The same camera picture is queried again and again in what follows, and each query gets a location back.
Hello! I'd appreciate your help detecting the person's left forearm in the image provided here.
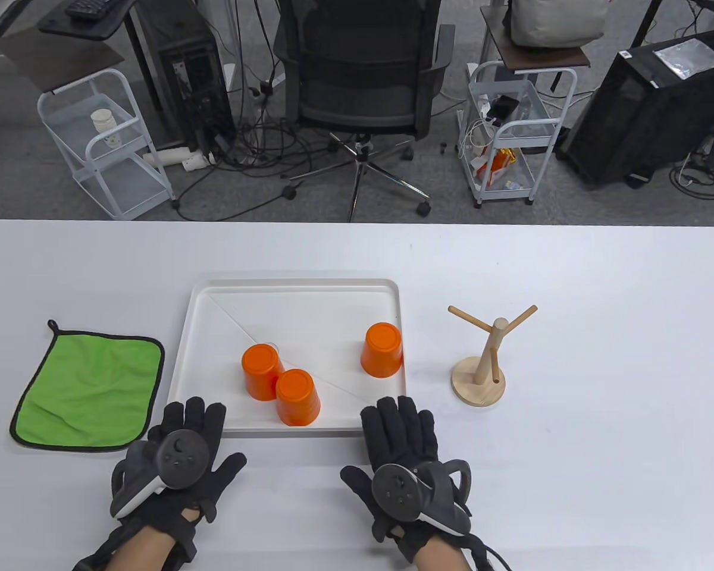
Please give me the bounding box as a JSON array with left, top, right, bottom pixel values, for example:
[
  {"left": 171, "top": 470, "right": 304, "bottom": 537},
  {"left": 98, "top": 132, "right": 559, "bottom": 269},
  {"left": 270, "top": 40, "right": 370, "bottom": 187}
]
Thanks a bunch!
[{"left": 104, "top": 528, "right": 179, "bottom": 571}]

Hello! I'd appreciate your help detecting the white patterned container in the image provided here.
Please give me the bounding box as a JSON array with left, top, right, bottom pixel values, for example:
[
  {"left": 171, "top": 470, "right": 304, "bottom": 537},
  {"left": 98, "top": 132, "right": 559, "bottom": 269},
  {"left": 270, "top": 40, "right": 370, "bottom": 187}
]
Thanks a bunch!
[{"left": 90, "top": 109, "right": 123, "bottom": 148}]

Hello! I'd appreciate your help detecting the silver foil bag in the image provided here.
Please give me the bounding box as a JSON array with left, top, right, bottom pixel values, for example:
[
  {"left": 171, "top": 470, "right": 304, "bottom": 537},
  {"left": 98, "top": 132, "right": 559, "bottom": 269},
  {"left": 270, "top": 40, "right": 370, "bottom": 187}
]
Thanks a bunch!
[{"left": 653, "top": 40, "right": 714, "bottom": 80}]

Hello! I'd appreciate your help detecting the dark keyboard shelf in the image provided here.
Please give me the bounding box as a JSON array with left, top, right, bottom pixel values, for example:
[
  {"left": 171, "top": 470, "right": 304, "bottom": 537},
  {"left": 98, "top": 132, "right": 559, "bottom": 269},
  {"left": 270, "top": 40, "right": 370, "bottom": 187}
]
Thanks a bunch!
[{"left": 39, "top": 0, "right": 137, "bottom": 41}]

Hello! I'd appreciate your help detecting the orange snack packet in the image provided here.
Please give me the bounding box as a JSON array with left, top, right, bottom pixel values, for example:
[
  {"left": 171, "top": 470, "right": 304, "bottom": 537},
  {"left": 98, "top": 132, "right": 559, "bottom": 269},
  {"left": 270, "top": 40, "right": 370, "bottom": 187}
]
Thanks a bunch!
[{"left": 476, "top": 149, "right": 517, "bottom": 185}]

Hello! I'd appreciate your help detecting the black computer tower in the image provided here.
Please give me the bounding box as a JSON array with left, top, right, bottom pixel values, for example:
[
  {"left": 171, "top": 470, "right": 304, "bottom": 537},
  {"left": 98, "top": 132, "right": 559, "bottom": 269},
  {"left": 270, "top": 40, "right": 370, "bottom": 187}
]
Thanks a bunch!
[
  {"left": 125, "top": 0, "right": 237, "bottom": 154},
  {"left": 556, "top": 30, "right": 714, "bottom": 190}
]

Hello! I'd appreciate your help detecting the green hand towel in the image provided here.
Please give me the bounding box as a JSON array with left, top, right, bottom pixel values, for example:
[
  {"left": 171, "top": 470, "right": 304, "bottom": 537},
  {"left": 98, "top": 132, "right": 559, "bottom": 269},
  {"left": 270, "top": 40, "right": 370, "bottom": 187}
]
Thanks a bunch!
[{"left": 9, "top": 319, "right": 165, "bottom": 454}]

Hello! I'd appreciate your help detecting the orange plastic cup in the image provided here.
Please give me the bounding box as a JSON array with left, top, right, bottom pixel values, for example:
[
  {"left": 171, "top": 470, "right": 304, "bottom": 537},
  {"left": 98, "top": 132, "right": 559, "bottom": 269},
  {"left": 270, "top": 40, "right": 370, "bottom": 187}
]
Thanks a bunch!
[
  {"left": 275, "top": 369, "right": 321, "bottom": 427},
  {"left": 242, "top": 344, "right": 286, "bottom": 401},
  {"left": 361, "top": 323, "right": 404, "bottom": 379}
]

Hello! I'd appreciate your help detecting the white power strip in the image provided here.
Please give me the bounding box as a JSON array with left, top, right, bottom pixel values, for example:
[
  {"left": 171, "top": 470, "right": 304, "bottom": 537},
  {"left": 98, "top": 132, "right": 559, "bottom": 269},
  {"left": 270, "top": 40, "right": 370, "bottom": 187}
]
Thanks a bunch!
[{"left": 143, "top": 148, "right": 218, "bottom": 173}]

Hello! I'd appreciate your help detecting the person's right forearm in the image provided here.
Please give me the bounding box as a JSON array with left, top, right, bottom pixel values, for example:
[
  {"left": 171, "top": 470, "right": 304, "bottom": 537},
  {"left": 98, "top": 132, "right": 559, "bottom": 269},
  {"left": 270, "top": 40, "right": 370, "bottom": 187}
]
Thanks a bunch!
[{"left": 416, "top": 547, "right": 474, "bottom": 571}]

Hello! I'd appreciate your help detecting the grey fabric bag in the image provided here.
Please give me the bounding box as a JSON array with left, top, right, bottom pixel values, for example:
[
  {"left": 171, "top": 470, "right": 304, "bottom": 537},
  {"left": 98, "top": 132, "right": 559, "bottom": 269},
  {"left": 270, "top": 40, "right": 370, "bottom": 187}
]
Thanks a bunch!
[{"left": 503, "top": 0, "right": 607, "bottom": 48}]

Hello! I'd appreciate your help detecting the black power adapter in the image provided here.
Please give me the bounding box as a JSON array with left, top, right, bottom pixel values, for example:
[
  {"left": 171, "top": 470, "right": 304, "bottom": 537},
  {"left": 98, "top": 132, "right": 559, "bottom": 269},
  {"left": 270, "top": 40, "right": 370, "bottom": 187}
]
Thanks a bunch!
[{"left": 489, "top": 95, "right": 519, "bottom": 123}]

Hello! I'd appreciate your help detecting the black keyboard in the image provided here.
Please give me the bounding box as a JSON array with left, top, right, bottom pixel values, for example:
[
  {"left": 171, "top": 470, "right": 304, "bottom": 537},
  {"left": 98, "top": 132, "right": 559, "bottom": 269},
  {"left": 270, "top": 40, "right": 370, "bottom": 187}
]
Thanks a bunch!
[{"left": 65, "top": 0, "right": 112, "bottom": 21}]

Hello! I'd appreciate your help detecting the white wire cart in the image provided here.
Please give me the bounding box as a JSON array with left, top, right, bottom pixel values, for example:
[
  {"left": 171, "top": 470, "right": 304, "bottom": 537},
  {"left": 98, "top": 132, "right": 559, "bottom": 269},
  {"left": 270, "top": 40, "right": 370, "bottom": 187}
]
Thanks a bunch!
[
  {"left": 37, "top": 68, "right": 180, "bottom": 221},
  {"left": 457, "top": 61, "right": 578, "bottom": 208}
]

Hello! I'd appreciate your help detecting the black office chair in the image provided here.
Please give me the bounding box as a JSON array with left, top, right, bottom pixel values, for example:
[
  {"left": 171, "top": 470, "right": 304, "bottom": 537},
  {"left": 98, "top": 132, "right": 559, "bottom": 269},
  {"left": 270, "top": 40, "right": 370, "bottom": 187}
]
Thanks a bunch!
[{"left": 274, "top": 0, "right": 456, "bottom": 222}]

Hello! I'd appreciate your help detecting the wooden cup rack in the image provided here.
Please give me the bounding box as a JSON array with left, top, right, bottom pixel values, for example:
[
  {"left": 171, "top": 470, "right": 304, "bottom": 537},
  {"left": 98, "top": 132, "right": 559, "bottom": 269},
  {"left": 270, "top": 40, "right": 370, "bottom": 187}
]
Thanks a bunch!
[{"left": 448, "top": 305, "right": 538, "bottom": 407}]

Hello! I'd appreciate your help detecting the tangle of black floor cables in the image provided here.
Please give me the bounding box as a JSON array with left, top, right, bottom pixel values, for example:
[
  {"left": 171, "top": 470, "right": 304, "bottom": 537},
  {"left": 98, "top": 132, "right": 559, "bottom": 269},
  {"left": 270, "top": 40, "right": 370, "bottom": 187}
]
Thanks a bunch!
[{"left": 173, "top": 77, "right": 346, "bottom": 222}]

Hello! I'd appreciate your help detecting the white rectangular tray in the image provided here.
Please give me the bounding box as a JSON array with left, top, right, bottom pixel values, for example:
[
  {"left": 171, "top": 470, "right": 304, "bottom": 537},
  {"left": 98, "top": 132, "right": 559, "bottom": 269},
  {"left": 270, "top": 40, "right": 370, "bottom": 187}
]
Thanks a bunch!
[{"left": 165, "top": 278, "right": 408, "bottom": 438}]

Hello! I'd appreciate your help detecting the grey hand controller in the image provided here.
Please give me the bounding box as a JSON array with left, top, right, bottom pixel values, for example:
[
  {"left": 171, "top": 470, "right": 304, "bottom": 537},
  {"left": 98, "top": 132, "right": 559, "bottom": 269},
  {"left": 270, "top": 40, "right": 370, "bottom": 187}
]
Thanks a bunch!
[
  {"left": 371, "top": 461, "right": 472, "bottom": 533},
  {"left": 109, "top": 429, "right": 210, "bottom": 519}
]

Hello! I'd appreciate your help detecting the person's left hand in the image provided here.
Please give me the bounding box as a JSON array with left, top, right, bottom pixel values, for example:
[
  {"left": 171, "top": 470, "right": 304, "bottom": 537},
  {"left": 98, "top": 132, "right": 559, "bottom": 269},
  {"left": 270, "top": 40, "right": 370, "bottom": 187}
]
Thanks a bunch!
[{"left": 112, "top": 397, "right": 248, "bottom": 537}]

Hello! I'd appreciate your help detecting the person's right hand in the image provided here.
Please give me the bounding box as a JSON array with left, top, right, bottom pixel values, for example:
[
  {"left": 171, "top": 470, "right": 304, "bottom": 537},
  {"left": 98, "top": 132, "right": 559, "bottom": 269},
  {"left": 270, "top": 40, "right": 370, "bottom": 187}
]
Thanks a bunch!
[{"left": 340, "top": 396, "right": 472, "bottom": 563}]

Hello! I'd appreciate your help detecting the brown wooden board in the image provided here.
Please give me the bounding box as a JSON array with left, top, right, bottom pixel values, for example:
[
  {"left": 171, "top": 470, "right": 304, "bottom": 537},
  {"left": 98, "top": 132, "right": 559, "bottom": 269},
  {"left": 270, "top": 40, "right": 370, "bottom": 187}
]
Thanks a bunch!
[
  {"left": 481, "top": 6, "right": 591, "bottom": 72},
  {"left": 0, "top": 30, "right": 126, "bottom": 95}
]

